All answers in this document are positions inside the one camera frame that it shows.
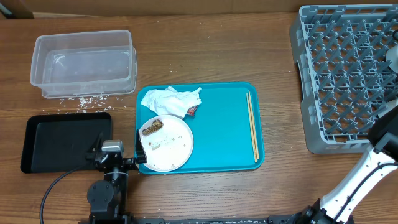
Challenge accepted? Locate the black tray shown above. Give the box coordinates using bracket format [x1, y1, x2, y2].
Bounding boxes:
[20, 112, 113, 174]

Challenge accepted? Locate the white round plate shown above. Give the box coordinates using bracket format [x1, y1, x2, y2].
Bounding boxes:
[139, 114, 193, 172]

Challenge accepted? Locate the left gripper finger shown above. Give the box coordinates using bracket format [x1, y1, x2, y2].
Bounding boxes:
[88, 132, 103, 153]
[135, 130, 147, 164]

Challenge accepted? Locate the clear plastic bin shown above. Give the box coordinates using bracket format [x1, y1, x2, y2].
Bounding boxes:
[30, 30, 137, 99]

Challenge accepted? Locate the white cup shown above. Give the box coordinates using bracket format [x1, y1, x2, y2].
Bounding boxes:
[377, 104, 397, 118]

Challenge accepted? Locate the crumpled white napkin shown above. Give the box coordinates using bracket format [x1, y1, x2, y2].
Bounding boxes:
[141, 86, 202, 119]

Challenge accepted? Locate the teal serving tray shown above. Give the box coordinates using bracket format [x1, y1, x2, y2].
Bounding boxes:
[134, 82, 266, 175]

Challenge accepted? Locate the grey dishwasher rack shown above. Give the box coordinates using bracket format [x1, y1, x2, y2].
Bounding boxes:
[289, 4, 397, 154]

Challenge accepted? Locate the brown food scrap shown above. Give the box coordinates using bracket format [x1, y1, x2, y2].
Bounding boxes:
[142, 119, 164, 136]

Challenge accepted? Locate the grey bowl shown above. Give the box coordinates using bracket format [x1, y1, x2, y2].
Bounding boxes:
[386, 45, 398, 73]

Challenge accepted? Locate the red sauce packet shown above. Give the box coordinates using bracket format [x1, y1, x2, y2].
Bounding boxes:
[186, 105, 198, 116]

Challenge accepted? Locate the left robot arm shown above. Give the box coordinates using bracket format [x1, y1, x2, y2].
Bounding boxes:
[86, 133, 147, 224]

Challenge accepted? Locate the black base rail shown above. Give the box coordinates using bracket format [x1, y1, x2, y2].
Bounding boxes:
[133, 215, 291, 224]

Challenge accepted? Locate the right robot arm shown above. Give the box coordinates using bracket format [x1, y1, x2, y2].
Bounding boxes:
[286, 107, 397, 224]

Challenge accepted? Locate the cardboard backdrop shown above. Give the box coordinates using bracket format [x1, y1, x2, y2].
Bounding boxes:
[0, 0, 398, 20]

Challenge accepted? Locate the wooden chopstick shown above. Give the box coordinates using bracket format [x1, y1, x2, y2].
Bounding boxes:
[248, 91, 259, 162]
[246, 91, 258, 163]

